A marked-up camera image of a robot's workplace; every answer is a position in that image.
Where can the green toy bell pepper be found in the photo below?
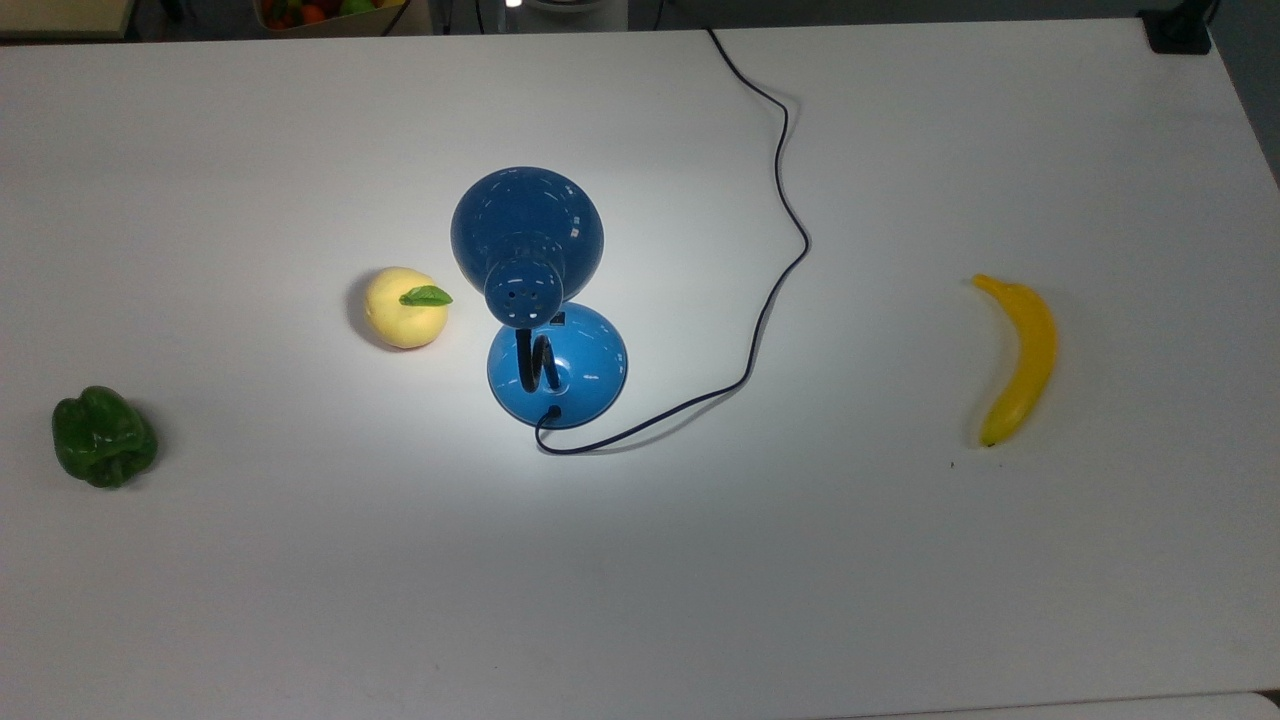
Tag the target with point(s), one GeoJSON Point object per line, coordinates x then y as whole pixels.
{"type": "Point", "coordinates": [100, 440]}

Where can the green toy fruit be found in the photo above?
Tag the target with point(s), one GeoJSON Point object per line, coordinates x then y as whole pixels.
{"type": "Point", "coordinates": [356, 6]}

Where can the yellow bowl of toy fruit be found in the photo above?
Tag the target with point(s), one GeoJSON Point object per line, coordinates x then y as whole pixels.
{"type": "Point", "coordinates": [330, 27]}

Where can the black clamp base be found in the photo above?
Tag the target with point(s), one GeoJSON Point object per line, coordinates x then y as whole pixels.
{"type": "Point", "coordinates": [1180, 30]}

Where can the blue gooseneck desk lamp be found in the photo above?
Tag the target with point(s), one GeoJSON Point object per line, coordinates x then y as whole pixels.
{"type": "Point", "coordinates": [525, 225]}

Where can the yellow toy peach with leaf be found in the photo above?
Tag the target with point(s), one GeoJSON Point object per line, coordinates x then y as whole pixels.
{"type": "Point", "coordinates": [402, 318]}

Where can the orange toy fruit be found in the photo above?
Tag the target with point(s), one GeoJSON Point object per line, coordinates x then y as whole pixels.
{"type": "Point", "coordinates": [312, 13]}

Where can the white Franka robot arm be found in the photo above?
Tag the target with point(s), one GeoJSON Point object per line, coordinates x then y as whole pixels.
{"type": "Point", "coordinates": [575, 5]}

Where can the yellow toy banana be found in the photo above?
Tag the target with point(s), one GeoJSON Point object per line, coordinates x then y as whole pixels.
{"type": "Point", "coordinates": [1030, 350]}

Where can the light wooden board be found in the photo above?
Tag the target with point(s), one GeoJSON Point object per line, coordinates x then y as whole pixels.
{"type": "Point", "coordinates": [60, 15]}

